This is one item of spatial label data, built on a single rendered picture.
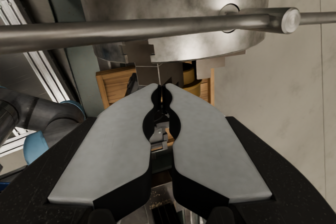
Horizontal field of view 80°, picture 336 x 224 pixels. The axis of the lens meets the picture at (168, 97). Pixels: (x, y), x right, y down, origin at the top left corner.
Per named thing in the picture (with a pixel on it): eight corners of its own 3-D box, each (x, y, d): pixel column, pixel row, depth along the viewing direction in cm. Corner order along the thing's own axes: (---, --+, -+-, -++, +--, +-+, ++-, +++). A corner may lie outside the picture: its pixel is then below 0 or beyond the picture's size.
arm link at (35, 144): (29, 124, 42) (14, 149, 34) (85, 113, 44) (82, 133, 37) (42, 154, 45) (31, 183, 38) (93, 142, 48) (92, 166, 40)
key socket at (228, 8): (226, 4, 27) (241, 3, 25) (224, 30, 28) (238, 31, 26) (205, 4, 26) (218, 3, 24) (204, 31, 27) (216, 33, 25)
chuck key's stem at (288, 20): (222, 9, 27) (304, 6, 17) (221, 26, 28) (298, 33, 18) (208, 9, 26) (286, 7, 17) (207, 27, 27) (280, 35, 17)
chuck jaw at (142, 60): (157, 27, 37) (120, 40, 27) (183, 26, 35) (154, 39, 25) (163, 83, 42) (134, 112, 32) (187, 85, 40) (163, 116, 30)
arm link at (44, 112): (44, 89, 50) (31, 108, 41) (90, 103, 55) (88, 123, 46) (35, 116, 52) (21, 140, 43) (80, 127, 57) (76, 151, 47)
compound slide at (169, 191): (138, 179, 65) (141, 192, 60) (168, 170, 67) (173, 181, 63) (147, 220, 73) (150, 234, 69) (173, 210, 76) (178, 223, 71)
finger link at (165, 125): (181, 113, 47) (145, 122, 45) (181, 106, 46) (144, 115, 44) (189, 123, 43) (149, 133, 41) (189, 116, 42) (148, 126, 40)
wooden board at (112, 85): (95, 71, 58) (95, 75, 55) (208, 51, 67) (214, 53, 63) (117, 153, 71) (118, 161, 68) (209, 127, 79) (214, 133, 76)
